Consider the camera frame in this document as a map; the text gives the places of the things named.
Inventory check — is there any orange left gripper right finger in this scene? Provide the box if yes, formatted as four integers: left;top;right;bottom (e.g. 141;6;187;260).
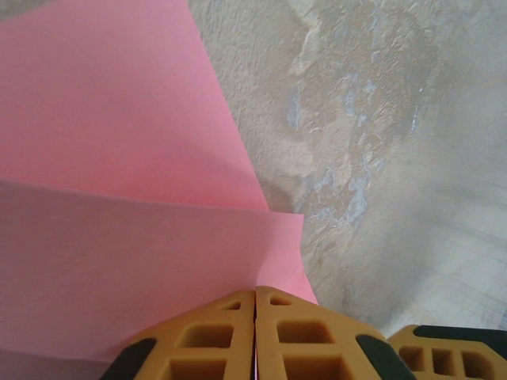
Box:
255;287;409;380

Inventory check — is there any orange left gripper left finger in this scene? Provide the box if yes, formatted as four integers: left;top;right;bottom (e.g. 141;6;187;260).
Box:
97;289;255;380

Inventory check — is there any pink paper sheet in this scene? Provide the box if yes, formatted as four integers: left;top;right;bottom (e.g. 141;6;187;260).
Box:
0;0;318;380

